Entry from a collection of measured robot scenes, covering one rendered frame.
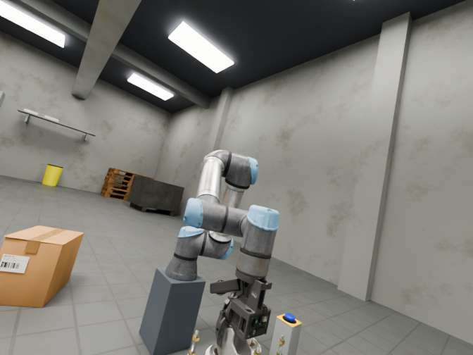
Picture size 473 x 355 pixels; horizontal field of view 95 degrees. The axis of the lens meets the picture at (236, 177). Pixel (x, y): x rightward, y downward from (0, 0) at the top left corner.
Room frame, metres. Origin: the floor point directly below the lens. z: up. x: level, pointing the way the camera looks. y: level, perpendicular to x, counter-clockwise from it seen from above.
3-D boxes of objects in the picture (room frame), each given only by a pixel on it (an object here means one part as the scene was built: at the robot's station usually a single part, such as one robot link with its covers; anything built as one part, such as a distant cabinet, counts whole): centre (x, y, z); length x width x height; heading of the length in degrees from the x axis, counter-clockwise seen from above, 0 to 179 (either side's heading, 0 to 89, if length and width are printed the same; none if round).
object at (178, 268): (1.10, 0.15, 0.35); 0.15 x 0.15 x 0.10
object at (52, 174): (6.21, 5.07, 0.28); 0.37 x 0.36 x 0.57; 130
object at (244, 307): (0.52, -0.09, 0.48); 0.09 x 0.08 x 0.12; 39
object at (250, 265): (0.53, -0.09, 0.56); 0.08 x 0.08 x 0.05
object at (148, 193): (5.87, 1.99, 0.40); 1.13 x 0.93 x 0.81; 130
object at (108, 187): (7.24, 3.45, 0.45); 1.26 x 0.87 x 0.90; 130
